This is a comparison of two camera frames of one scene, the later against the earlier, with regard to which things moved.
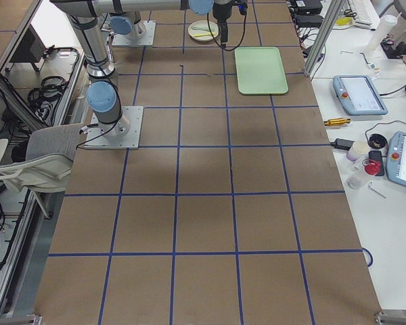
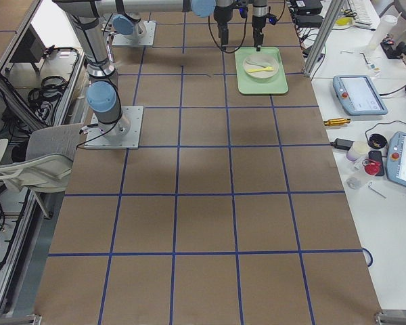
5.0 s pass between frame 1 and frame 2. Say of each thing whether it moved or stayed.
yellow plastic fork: moved
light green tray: stayed
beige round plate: moved
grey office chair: stayed
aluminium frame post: stayed
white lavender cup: stayed
